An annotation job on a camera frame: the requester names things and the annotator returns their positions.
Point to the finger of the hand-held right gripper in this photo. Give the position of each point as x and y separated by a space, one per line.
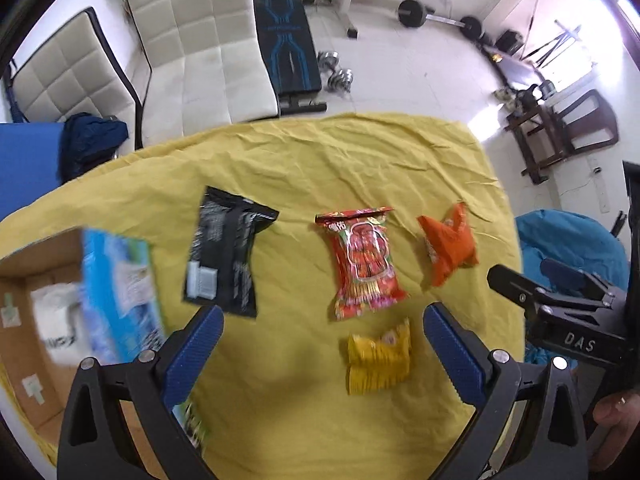
520 290
580 280

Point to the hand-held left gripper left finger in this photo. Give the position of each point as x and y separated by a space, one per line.
192 355

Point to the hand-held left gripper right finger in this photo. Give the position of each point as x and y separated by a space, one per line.
452 355

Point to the yellow snack packet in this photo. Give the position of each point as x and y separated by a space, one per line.
375 365

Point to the blue printed cardboard box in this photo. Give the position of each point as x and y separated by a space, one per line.
20 340

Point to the person's right hand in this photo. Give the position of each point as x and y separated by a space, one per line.
617 412

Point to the blue bean bag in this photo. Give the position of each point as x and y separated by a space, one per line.
560 235

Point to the green packet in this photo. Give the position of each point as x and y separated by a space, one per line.
195 422

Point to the orange snack packet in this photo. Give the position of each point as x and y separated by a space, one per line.
447 250

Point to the black snack packet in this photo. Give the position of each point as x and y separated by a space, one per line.
225 250

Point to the red snack packet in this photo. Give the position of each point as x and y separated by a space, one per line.
365 260

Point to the white packet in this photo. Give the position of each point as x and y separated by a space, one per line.
55 320

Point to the dark wooden chair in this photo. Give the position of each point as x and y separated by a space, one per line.
575 125

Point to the black low table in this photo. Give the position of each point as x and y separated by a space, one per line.
517 70

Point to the yellow cloth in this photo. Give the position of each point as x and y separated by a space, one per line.
325 170

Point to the black tripod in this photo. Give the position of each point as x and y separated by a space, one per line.
555 45

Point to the dark blue bag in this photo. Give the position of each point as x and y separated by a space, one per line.
92 140

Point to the blue mat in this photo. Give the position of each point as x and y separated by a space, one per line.
27 165

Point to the chrome dumbbell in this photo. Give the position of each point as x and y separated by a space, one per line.
341 81
328 61

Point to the black barbell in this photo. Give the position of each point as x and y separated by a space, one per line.
415 12

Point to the large white quilted chair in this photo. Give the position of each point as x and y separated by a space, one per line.
210 50

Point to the small white quilted chair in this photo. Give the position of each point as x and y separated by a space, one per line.
65 75

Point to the black and blue weight bench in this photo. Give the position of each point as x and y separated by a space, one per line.
285 45

